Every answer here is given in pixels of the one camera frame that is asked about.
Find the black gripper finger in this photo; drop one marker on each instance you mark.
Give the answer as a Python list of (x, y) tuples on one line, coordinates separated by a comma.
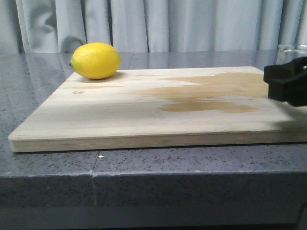
[(288, 82)]

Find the clear glass beaker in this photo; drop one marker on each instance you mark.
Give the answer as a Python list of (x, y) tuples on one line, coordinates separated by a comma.
[(297, 48)]

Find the wooden cutting board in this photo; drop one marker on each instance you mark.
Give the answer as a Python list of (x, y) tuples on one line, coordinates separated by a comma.
[(141, 108)]

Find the yellow lemon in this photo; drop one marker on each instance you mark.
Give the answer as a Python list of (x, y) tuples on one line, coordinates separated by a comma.
[(95, 60)]

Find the grey curtain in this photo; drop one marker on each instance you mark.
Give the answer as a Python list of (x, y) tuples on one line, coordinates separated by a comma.
[(60, 26)]

